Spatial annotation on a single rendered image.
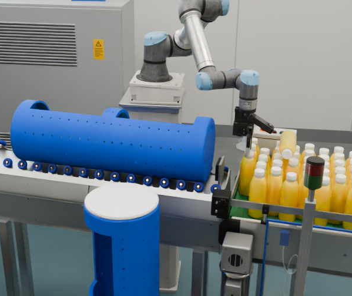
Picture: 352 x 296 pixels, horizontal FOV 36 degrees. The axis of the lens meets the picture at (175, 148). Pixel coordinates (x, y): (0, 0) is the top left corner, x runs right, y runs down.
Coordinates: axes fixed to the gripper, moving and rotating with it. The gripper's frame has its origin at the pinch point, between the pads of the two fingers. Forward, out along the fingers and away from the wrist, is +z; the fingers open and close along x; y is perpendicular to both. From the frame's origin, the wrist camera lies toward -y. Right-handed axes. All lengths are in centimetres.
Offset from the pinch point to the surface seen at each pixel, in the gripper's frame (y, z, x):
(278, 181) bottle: -13.9, 3.8, 17.0
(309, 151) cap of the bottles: -25.2, -0.7, -7.4
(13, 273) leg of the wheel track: 114, 78, 10
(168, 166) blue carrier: 31.3, 3.5, 15.9
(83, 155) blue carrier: 69, 3, 16
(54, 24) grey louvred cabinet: 155, -22, -137
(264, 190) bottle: -8.9, 6.8, 20.4
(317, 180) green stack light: -28, -10, 41
